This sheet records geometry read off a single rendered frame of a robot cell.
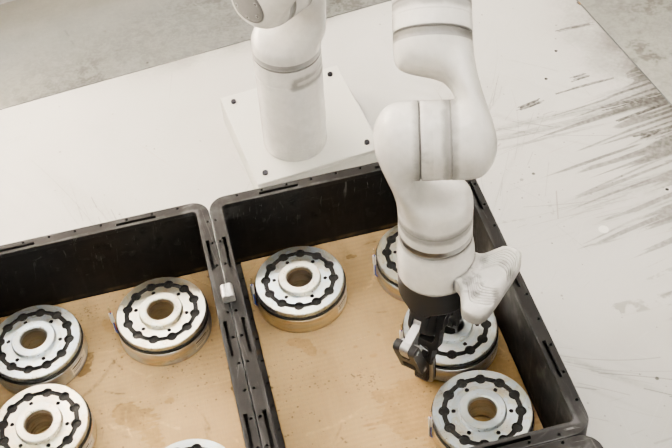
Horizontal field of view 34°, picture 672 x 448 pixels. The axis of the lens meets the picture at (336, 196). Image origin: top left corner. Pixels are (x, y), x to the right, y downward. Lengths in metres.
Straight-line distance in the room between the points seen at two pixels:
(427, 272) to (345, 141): 0.58
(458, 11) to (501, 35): 0.87
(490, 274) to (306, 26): 0.51
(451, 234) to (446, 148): 0.11
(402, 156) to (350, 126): 0.68
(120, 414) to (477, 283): 0.42
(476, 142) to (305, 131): 0.62
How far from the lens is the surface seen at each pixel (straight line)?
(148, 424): 1.21
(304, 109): 1.49
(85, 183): 1.65
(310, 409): 1.19
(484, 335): 1.20
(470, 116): 0.93
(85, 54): 3.06
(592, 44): 1.82
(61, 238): 1.26
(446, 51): 0.94
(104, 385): 1.25
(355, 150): 1.57
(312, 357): 1.23
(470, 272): 1.05
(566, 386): 1.08
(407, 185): 0.96
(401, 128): 0.93
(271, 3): 1.34
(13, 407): 1.23
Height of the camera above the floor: 1.82
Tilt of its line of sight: 46 degrees down
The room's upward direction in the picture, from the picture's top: 6 degrees counter-clockwise
